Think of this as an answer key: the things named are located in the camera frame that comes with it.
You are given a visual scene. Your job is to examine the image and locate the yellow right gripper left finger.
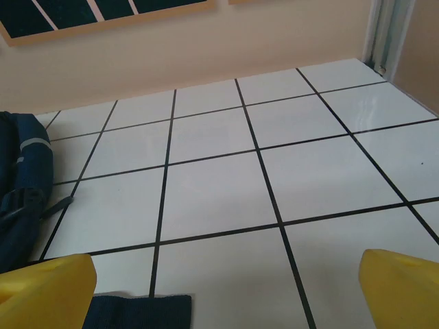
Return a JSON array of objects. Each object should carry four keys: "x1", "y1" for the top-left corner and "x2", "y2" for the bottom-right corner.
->
[{"x1": 0, "y1": 254, "x2": 98, "y2": 329}]

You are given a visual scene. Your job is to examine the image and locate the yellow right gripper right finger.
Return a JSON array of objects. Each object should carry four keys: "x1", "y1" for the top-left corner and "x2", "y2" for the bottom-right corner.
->
[{"x1": 359, "y1": 249, "x2": 439, "y2": 329}]

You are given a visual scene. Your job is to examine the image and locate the navy blue school backpack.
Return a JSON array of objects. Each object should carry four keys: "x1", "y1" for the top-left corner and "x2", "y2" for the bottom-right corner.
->
[{"x1": 0, "y1": 110, "x2": 77, "y2": 275}]

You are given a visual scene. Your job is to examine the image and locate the dark navy ribbed fabric item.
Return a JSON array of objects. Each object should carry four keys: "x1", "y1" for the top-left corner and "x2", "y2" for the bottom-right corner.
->
[{"x1": 81, "y1": 293, "x2": 192, "y2": 329}]

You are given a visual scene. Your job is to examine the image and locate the aluminium corner post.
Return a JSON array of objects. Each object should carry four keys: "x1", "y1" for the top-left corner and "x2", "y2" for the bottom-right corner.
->
[{"x1": 362, "y1": 0, "x2": 412, "y2": 82}]

